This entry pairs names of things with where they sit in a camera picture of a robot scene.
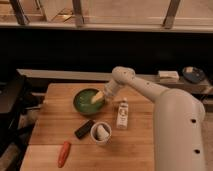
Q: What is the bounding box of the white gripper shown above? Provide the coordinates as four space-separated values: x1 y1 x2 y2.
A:
91 81 120 103

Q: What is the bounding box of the green ceramic bowl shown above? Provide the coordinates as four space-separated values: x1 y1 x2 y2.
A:
73 88 105 116

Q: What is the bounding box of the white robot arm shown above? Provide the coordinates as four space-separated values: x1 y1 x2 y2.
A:
92 66 206 171

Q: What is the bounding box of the white bottle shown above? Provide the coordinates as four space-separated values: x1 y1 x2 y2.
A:
116 98 129 129

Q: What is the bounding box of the white cup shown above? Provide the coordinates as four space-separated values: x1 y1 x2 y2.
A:
90 122 112 146

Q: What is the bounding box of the black rectangular block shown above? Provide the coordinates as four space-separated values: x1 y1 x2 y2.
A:
75 120 95 139

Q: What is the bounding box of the white object inside cup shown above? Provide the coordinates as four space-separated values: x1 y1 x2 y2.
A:
97 125 109 141

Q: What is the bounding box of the orange carrot toy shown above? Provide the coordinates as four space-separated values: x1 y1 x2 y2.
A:
58 141 71 168

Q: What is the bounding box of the white box on ledge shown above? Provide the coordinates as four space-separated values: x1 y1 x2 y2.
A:
158 71 179 80

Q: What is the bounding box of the black chair at left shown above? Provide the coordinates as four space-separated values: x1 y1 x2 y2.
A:
0 75 38 157

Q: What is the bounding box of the dark plate on ledge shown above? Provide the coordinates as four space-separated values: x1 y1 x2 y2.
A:
182 66 205 84

